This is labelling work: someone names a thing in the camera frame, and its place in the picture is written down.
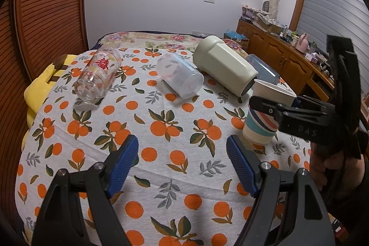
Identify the wooden louvered door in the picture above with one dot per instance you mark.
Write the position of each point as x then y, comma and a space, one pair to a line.
49, 9

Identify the cream tumbler cup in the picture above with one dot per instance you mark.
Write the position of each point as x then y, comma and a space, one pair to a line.
223, 64

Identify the yellow plush toy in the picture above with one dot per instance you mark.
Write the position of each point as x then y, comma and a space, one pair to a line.
36, 90

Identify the pink kettle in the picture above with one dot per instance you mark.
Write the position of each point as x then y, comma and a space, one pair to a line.
302, 44

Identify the translucent plastic cup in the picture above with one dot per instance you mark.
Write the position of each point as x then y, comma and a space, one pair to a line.
180, 74

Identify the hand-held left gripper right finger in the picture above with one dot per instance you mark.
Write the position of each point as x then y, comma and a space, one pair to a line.
241, 167

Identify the blue-grey plastic cup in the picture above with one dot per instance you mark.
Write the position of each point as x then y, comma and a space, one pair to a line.
263, 68

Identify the cardboard box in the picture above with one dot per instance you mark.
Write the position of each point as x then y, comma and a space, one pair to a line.
268, 23

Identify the floral blanket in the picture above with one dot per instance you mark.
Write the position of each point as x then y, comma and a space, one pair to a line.
173, 40

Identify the grey window blind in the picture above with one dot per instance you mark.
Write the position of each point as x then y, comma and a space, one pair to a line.
334, 6

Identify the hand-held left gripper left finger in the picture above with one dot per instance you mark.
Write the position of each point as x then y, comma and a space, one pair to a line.
124, 165

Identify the striped paper cup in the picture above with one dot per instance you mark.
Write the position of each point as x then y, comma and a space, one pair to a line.
263, 123

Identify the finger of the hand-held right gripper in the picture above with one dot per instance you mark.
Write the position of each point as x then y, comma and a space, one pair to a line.
311, 103
272, 111

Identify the blue plastic bag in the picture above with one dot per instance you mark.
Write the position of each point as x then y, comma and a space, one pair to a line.
236, 35

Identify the wooden sideboard cabinet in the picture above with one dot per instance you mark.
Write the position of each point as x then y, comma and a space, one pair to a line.
276, 53

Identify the white wall socket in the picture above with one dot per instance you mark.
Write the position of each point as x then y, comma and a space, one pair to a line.
201, 32

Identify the orange fruit print tablecloth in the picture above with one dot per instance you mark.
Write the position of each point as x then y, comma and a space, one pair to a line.
173, 153

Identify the person's right hand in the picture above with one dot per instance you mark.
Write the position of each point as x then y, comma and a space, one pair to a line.
325, 166

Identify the clear glass cup red print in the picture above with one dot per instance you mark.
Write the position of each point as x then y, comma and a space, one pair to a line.
96, 73

